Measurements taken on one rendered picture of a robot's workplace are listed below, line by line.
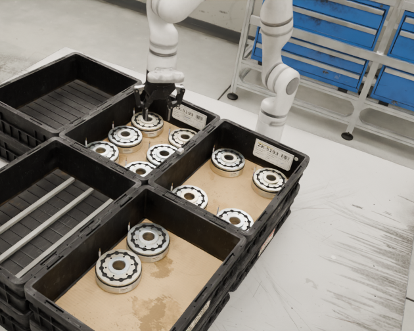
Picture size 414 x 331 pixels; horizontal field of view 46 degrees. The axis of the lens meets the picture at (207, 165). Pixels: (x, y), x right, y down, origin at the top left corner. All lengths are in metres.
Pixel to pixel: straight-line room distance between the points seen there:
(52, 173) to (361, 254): 0.93
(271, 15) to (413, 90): 1.90
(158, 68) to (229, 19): 3.03
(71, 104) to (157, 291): 0.79
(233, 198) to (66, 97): 0.69
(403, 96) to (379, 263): 1.80
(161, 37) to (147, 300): 0.61
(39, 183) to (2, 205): 0.12
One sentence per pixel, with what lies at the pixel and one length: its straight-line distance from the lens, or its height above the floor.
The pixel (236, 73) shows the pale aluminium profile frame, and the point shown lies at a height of 0.19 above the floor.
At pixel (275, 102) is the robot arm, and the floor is 0.98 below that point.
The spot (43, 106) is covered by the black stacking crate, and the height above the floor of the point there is 0.83.
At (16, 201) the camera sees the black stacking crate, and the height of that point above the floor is 0.83.
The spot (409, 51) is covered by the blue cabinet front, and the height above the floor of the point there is 0.67.
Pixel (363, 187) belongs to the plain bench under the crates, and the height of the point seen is 0.70.
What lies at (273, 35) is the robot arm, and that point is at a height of 1.20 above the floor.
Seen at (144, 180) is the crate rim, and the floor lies 0.93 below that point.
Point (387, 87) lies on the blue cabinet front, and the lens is 3.18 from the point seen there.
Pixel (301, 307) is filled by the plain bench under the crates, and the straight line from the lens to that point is 1.35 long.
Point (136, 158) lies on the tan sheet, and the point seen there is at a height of 0.83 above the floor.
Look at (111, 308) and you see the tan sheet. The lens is 1.11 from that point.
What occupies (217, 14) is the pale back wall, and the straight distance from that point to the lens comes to 4.27.
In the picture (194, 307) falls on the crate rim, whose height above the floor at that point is 0.93.
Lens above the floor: 1.75
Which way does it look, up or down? 39 degrees down
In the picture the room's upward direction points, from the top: 10 degrees clockwise
